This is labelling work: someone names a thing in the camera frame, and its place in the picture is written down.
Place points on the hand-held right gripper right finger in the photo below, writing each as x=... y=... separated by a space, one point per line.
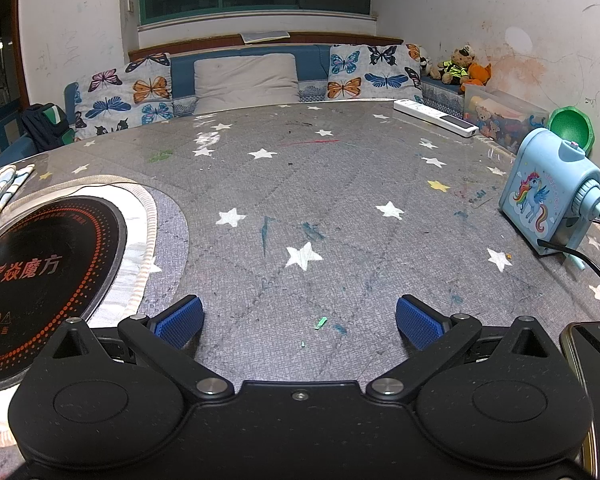
x=420 y=322

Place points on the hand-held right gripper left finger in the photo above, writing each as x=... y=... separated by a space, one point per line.
x=180 y=322

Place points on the black round induction cooktop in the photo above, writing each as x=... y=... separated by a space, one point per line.
x=45 y=285

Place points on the grey star-print tablecloth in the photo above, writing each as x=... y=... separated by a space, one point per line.
x=300 y=200

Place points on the blue unicorn pencil sharpener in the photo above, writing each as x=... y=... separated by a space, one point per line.
x=540 y=185

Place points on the white remote control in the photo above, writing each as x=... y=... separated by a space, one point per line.
x=432 y=115

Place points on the clear plastic toy box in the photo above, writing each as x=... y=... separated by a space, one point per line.
x=505 y=117

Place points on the butterfly print pillow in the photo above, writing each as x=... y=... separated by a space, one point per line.
x=122 y=95
x=372 y=70

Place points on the dark backpack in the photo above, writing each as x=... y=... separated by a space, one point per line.
x=42 y=127

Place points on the green plastic bowl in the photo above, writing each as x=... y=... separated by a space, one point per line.
x=572 y=127

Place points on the plain grey pillow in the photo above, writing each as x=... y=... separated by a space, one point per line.
x=245 y=82

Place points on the orange plush toy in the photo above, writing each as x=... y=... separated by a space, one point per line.
x=477 y=75

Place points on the blue sofa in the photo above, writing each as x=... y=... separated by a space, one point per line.
x=182 y=67

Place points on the teddy bear with yellow vest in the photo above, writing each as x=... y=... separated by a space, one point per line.
x=457 y=67

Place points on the black and white plush toy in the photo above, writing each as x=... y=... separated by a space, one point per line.
x=425 y=62

